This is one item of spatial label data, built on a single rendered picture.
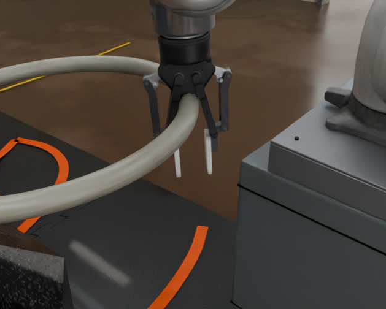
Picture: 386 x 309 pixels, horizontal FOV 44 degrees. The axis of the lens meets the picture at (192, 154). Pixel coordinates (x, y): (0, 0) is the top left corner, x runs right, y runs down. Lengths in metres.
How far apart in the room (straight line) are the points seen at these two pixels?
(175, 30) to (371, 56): 0.36
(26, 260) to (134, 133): 1.82
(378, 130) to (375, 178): 0.11
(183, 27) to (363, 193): 0.40
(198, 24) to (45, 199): 0.30
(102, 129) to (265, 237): 1.87
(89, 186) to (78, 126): 2.26
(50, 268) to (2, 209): 0.43
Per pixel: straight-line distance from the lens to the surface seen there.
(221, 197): 2.16
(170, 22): 0.65
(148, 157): 0.58
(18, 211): 0.55
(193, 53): 0.67
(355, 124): 0.91
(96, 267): 1.85
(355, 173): 0.82
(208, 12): 0.46
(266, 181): 0.91
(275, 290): 1.07
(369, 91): 0.88
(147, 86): 0.71
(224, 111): 0.74
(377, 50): 0.85
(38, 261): 0.95
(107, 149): 2.54
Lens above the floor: 1.30
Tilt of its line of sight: 32 degrees down
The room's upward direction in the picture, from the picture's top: straight up
